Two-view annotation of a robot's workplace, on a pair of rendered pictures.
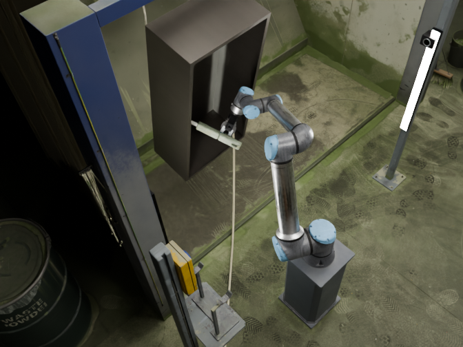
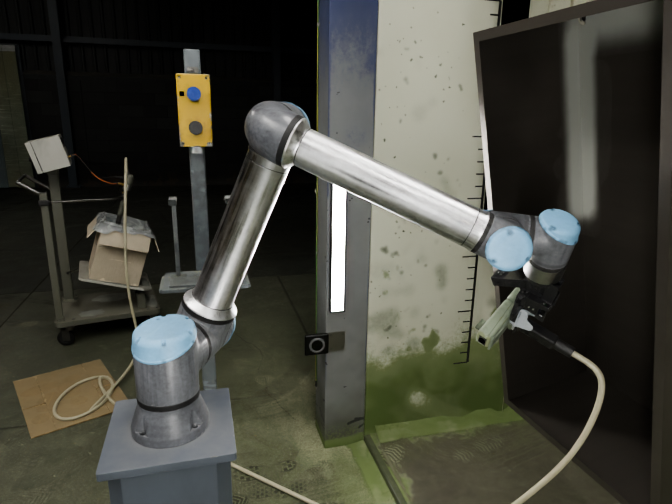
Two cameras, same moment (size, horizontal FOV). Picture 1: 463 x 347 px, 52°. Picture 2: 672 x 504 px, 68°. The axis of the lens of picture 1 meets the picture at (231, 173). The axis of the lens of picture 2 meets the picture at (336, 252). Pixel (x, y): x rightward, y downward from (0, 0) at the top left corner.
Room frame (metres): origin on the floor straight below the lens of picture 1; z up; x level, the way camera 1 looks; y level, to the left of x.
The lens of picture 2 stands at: (2.17, -1.33, 1.41)
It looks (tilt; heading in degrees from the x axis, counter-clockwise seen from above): 15 degrees down; 114
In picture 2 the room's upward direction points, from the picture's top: 1 degrees clockwise
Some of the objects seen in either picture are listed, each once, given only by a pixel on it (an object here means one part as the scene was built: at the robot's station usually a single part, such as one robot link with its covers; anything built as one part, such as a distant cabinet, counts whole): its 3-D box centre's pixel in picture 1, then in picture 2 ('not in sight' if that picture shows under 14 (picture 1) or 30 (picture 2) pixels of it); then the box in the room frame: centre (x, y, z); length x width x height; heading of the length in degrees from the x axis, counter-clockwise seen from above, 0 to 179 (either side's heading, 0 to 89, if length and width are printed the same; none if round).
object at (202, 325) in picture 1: (209, 316); (205, 280); (0.95, 0.17, 0.78); 0.31 x 0.23 x 0.01; 39
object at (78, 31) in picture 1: (131, 212); (343, 185); (1.38, 0.52, 1.14); 0.18 x 0.18 x 2.29; 39
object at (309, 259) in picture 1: (319, 249); (169, 407); (1.34, -0.47, 0.69); 0.19 x 0.19 x 0.10
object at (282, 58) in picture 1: (209, 107); not in sight; (3.22, 0.16, 0.11); 2.70 x 0.02 x 0.13; 129
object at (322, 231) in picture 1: (320, 237); (168, 356); (1.33, -0.46, 0.83); 0.17 x 0.15 x 0.18; 102
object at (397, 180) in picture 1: (388, 177); not in sight; (2.32, -1.29, 0.01); 0.20 x 0.20 x 0.01; 39
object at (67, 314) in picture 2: not in sight; (93, 235); (-0.55, 0.93, 0.64); 0.73 x 0.50 x 1.27; 49
